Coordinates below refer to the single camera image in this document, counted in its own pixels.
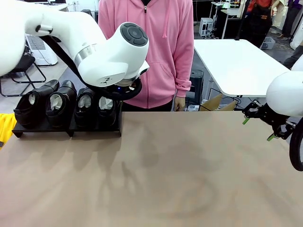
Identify large white table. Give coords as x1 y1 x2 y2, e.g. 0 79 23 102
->
193 39 292 98

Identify background person purple top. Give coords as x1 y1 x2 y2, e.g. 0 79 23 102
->
278 0 303 41

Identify person's left hand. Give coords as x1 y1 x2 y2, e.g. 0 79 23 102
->
173 96 186 112

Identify grey plastic crate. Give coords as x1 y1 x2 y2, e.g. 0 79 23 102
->
260 36 276 50

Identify black right arm cable sleeve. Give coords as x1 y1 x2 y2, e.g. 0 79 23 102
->
289 129 303 171

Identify background person black apron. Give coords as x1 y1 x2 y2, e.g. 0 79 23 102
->
246 0 276 48

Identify white air purifier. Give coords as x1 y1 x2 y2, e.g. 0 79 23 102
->
25 34 59 66

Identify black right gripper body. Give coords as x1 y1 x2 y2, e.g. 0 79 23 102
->
259 104 295 128

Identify black leather buckle shoe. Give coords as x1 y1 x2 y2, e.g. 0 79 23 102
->
74 87 97 130
13 79 60 130
97 94 119 130
45 79 78 128

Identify person in pink hoodie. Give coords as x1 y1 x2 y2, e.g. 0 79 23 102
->
98 0 195 112

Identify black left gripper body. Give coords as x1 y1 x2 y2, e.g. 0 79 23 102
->
105 83 138 94

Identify black sled base chair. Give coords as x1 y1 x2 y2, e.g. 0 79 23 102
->
0 55 47 97

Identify white computer case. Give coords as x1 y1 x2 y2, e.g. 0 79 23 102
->
200 17 215 37

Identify black pole stand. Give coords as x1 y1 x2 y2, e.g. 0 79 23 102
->
234 0 249 41

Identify person's left forearm pink sleeve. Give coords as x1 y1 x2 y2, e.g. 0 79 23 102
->
175 47 194 98

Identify black left arm cable sleeve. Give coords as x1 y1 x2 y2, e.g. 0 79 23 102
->
39 35 143 102

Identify black arm cable sleeve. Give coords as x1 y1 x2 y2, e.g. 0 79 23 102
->
289 129 303 171
39 35 143 102

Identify yellow and grey jacket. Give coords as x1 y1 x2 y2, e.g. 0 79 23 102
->
0 113 18 150

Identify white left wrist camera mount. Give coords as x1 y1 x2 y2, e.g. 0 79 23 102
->
138 61 150 75

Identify small white desk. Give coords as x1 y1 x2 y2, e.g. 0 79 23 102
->
210 1 246 40

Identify seated person dark clothes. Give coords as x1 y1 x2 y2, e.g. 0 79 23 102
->
283 44 303 70

